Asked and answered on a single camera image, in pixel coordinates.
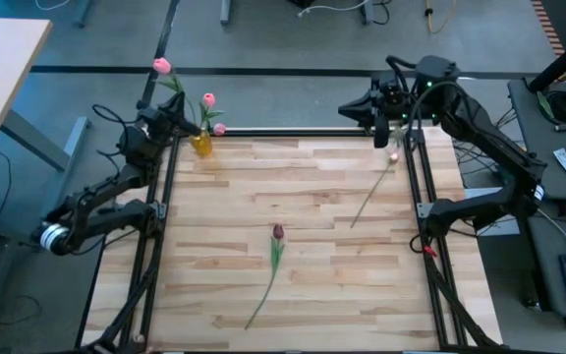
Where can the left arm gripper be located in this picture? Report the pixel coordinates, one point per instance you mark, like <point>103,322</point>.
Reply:
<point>157,125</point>

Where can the black diagonal pole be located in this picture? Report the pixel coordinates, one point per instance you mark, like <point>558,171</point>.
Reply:
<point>563,61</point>

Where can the yellow glass vase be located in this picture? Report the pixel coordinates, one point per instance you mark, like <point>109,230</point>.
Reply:
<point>202,145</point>

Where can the dark grey side table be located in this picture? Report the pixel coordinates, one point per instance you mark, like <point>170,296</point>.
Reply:
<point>548,275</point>

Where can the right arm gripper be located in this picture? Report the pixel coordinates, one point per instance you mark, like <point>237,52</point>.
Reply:
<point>391,103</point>

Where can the dark red artificial tulip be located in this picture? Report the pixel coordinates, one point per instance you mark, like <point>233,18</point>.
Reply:
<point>278,231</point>

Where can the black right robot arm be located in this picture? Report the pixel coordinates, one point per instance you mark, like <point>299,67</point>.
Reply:
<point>484,123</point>

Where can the pink artificial tulip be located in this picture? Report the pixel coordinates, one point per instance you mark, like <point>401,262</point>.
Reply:
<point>161,65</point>
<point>219,129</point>
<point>394,157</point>
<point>209,100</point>

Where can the light wood desk grey legs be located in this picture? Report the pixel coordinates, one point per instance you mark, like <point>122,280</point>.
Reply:
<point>3,74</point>

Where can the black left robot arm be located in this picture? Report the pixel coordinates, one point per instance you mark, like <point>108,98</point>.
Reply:
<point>116,218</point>

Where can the black aluminium table frame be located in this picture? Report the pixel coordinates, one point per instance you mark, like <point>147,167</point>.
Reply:
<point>288,132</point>

